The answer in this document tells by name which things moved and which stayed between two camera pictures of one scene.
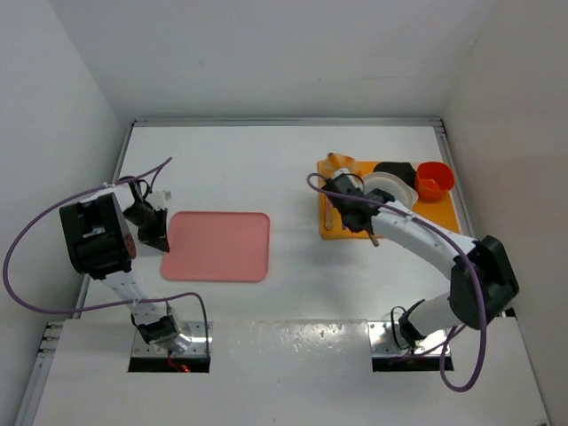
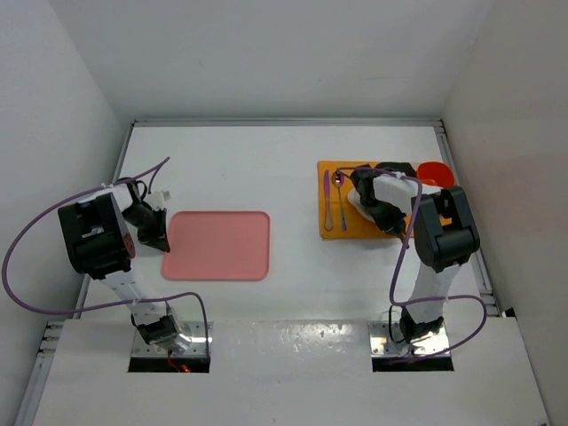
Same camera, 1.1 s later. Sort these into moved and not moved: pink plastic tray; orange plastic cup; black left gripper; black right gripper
Moved: black right gripper
Not moved: black left gripper; orange plastic cup; pink plastic tray
